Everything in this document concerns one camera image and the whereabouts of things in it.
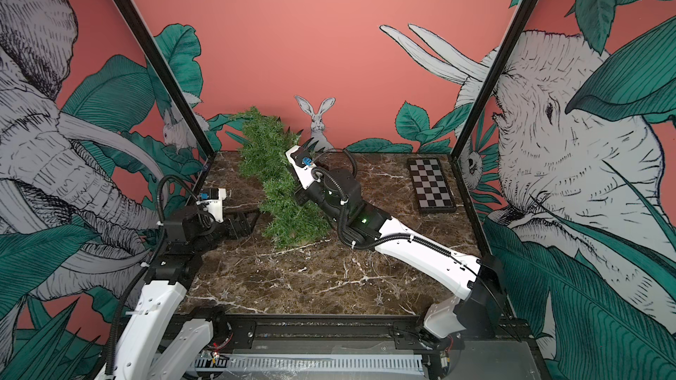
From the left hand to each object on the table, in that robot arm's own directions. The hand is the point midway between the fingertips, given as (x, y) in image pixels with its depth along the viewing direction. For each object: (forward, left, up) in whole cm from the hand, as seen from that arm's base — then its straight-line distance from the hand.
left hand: (250, 209), depth 75 cm
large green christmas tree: (+24, +1, -2) cm, 24 cm away
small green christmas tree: (-4, -12, -2) cm, 13 cm away
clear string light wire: (-14, -32, -23) cm, 42 cm away
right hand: (+1, -14, +19) cm, 24 cm away
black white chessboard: (+18, -64, -20) cm, 70 cm away
